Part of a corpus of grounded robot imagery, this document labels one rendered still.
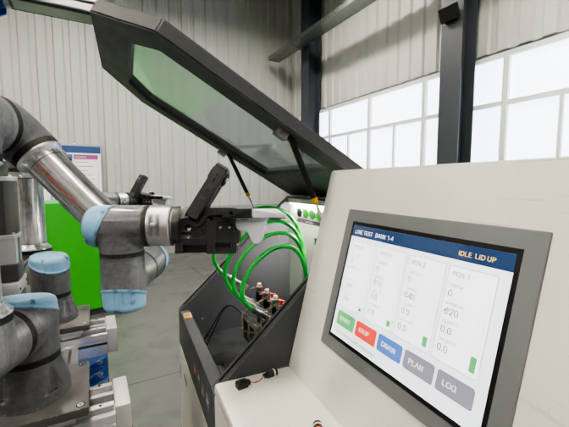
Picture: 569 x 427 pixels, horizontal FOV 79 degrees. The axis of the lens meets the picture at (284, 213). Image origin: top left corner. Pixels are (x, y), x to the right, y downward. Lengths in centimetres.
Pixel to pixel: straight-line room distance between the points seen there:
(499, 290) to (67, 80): 770
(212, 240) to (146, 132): 720
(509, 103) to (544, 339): 465
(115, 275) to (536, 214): 67
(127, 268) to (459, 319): 57
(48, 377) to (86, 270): 356
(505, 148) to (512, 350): 458
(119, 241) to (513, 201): 64
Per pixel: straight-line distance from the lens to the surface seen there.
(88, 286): 453
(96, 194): 83
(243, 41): 889
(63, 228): 439
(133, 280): 68
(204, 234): 64
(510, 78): 525
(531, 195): 62
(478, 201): 66
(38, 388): 96
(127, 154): 767
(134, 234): 65
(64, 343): 146
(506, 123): 513
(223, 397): 98
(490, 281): 62
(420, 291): 70
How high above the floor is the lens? 151
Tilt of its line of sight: 5 degrees down
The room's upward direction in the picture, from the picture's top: straight up
